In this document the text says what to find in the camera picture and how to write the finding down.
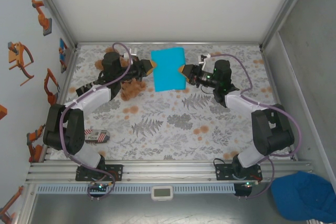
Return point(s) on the white digital timer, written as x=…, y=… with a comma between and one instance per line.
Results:
x=162, y=193

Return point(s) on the small LED circuit board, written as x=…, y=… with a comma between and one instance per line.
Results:
x=248, y=183
x=101, y=186

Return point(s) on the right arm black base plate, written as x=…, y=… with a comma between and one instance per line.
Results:
x=221, y=172

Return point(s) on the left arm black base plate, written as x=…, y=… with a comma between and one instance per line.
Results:
x=118, y=171

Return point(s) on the cyan blue cloth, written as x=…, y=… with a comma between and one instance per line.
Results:
x=169, y=69

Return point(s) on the aluminium back rail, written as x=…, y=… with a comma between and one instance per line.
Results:
x=168, y=43

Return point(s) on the aluminium frame post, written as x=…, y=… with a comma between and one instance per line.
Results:
x=282, y=11
x=56, y=11

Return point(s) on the orange gripper wall sticker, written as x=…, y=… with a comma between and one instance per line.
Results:
x=15, y=58

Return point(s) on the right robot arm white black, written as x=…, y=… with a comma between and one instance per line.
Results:
x=273, y=134

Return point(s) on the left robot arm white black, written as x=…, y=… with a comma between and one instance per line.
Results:
x=92, y=98

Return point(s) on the black white striped sock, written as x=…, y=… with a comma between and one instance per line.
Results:
x=84, y=89

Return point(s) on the blue orange wall sticker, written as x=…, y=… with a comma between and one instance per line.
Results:
x=63, y=51

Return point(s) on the aluminium front rail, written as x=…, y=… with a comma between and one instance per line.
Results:
x=168, y=171

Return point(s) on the orange block wall sticker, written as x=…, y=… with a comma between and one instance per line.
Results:
x=2, y=111

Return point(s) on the american flag patterned sock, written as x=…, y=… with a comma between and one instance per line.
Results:
x=98, y=136

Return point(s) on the blue cap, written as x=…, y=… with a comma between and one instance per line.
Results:
x=302, y=197

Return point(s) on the aluminium side rail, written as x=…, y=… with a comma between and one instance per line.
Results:
x=279, y=103
x=61, y=98

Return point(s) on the brown teddy bear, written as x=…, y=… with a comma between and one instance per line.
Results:
x=131, y=90

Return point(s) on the floral fern print tablecloth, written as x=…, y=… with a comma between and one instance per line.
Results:
x=183, y=140

